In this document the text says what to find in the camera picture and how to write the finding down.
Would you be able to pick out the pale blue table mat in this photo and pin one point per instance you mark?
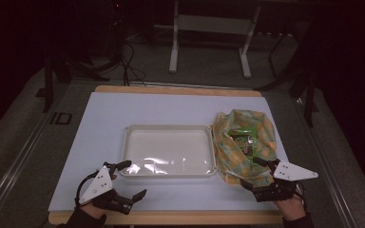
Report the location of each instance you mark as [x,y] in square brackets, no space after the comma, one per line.
[107,120]

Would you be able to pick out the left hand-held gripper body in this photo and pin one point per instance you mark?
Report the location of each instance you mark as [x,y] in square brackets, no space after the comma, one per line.
[97,185]

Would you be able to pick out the yellow patterned snack bag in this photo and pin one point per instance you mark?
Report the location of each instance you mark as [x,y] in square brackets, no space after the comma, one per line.
[234,152]

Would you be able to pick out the person's left hand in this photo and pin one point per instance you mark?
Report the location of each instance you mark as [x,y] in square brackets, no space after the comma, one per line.
[90,209]

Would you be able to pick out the metal floor rail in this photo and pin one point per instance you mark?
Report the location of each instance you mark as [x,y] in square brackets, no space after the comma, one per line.
[12,167]
[329,164]

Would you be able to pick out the white metal stand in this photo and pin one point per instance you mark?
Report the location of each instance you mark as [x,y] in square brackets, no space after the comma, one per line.
[212,23]

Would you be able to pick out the person's right hand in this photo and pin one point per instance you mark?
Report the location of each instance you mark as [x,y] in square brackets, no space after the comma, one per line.
[291,207]

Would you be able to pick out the green snack packet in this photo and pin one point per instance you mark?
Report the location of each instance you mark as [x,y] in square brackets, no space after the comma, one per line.
[243,142]

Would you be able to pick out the wooden table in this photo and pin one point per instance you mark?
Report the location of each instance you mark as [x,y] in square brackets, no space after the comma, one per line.
[177,218]

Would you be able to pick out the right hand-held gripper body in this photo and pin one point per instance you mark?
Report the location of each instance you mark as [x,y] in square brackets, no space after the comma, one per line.
[290,172]

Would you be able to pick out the white plastic tray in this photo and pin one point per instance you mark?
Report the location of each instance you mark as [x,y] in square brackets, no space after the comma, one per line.
[168,148]

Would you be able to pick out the black floor bracket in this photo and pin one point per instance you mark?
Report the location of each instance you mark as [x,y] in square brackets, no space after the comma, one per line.
[60,118]

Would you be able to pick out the black metal stand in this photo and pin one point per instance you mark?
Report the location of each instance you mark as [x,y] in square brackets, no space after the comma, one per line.
[48,85]
[310,95]

